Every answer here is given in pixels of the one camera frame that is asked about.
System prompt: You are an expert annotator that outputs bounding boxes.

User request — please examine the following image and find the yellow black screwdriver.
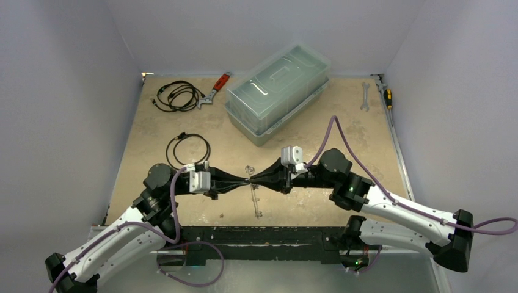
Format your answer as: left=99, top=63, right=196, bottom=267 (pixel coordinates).
left=384, top=89, right=393, bottom=110

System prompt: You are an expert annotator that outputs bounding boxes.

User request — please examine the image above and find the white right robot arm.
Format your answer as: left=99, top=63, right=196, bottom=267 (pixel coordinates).
left=250, top=146, right=473, bottom=273

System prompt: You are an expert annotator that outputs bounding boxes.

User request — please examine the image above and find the tangled black cable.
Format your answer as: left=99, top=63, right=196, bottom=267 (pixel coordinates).
left=151, top=80, right=206, bottom=113

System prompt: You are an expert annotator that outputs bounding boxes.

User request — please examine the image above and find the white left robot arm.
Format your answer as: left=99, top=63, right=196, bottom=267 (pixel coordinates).
left=45, top=164, right=250, bottom=292

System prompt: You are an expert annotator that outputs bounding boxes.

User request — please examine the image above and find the silver open end spanner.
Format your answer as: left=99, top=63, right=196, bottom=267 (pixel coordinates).
left=360, top=82, right=370, bottom=112

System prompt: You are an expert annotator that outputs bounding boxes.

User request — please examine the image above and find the red handled adjustable wrench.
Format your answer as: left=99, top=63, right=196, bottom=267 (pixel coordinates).
left=196, top=71, right=232, bottom=109

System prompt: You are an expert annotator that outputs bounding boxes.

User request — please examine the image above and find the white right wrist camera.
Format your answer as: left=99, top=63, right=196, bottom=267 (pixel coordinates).
left=280, top=146, right=308, bottom=174

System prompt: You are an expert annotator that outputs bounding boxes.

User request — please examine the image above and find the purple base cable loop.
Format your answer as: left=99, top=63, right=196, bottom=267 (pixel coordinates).
left=156, top=242, right=224, bottom=288

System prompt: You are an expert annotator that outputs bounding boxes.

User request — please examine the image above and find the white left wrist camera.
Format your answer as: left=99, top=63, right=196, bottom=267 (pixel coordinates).
left=184, top=161, right=211, bottom=194

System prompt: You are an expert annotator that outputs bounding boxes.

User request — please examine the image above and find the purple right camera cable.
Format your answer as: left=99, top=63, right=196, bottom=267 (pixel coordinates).
left=305, top=115, right=518, bottom=236

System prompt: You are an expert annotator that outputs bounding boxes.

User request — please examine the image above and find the clear plastic storage box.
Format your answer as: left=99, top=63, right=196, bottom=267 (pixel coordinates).
left=225, top=44, right=330, bottom=147

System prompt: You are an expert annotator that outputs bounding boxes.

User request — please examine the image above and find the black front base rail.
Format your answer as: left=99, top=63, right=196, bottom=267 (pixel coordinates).
left=180, top=226, right=366, bottom=266

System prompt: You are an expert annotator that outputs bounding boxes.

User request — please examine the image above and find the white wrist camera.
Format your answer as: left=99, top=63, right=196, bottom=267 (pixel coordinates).
left=184, top=161, right=211, bottom=194
left=280, top=146, right=308, bottom=174

